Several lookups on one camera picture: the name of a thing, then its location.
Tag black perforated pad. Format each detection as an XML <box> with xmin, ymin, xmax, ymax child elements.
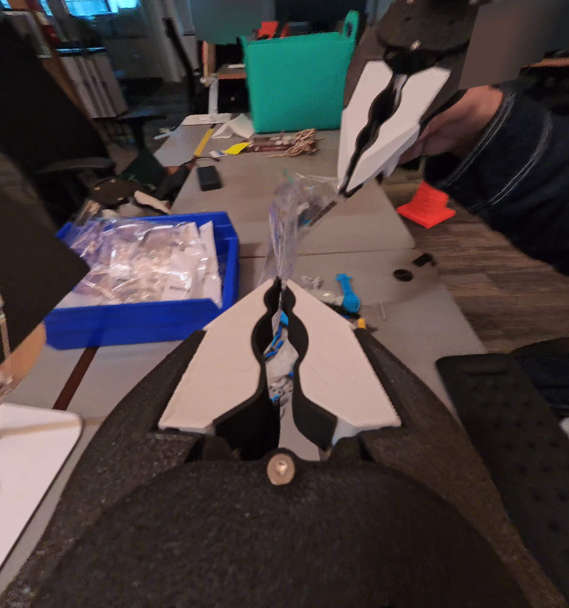
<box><xmin>435</xmin><ymin>353</ymin><xmax>569</xmax><ymax>608</ymax></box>

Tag orange cone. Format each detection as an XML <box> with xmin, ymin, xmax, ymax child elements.
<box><xmin>397</xmin><ymin>180</ymin><xmax>457</xmax><ymax>230</ymax></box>

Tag white desk lamp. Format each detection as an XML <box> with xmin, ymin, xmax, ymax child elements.
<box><xmin>0</xmin><ymin>171</ymin><xmax>91</xmax><ymax>594</ymax></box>

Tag yellow ruler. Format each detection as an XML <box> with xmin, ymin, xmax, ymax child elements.
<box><xmin>193</xmin><ymin>124</ymin><xmax>215</xmax><ymax>158</ymax></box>

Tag white paper sheet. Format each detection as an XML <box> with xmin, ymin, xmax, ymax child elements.
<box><xmin>182</xmin><ymin>113</ymin><xmax>255</xmax><ymax>139</ymax></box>

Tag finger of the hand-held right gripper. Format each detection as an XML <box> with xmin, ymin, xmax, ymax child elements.
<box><xmin>341</xmin><ymin>66</ymin><xmax>452</xmax><ymax>198</ymax></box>
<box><xmin>337</xmin><ymin>59</ymin><xmax>394</xmax><ymax>191</ymax></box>

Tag person's right hand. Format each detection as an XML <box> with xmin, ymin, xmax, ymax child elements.
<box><xmin>398</xmin><ymin>85</ymin><xmax>504</xmax><ymax>166</ymax></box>

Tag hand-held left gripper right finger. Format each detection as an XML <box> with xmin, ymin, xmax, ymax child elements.
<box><xmin>284</xmin><ymin>279</ymin><xmax>402</xmax><ymax>450</ymax></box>

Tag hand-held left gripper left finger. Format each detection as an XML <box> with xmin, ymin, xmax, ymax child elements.
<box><xmin>158</xmin><ymin>278</ymin><xmax>283</xmax><ymax>435</ymax></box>

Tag clear bag of toy pieces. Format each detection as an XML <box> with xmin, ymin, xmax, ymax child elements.
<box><xmin>260</xmin><ymin>172</ymin><xmax>351</xmax><ymax>414</ymax></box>

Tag green storage box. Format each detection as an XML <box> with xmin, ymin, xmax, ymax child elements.
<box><xmin>239</xmin><ymin>10</ymin><xmax>361</xmax><ymax>135</ymax></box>

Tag pile of clear plastic bags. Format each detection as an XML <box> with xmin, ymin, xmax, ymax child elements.
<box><xmin>67</xmin><ymin>216</ymin><xmax>224</xmax><ymax>306</ymax></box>

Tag white cabinet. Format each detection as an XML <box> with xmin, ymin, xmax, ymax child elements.
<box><xmin>59</xmin><ymin>45</ymin><xmax>129</xmax><ymax>119</ymax></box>

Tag blue plastic bin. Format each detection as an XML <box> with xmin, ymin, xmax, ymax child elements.
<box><xmin>44</xmin><ymin>211</ymin><xmax>241</xmax><ymax>351</ymax></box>

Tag black power adapter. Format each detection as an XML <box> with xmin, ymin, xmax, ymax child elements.
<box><xmin>197</xmin><ymin>164</ymin><xmax>223</xmax><ymax>192</ymax></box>

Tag person's body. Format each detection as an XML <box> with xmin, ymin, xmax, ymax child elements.
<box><xmin>510</xmin><ymin>335</ymin><xmax>569</xmax><ymax>461</ymax></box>

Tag person's right forearm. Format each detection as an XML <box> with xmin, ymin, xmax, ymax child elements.
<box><xmin>424</xmin><ymin>81</ymin><xmax>569</xmax><ymax>281</ymax></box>

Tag black office chair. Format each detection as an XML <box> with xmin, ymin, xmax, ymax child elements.
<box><xmin>0</xmin><ymin>21</ymin><xmax>116</xmax><ymax>224</ymax></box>
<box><xmin>117</xmin><ymin>107</ymin><xmax>167</xmax><ymax>149</ymax></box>

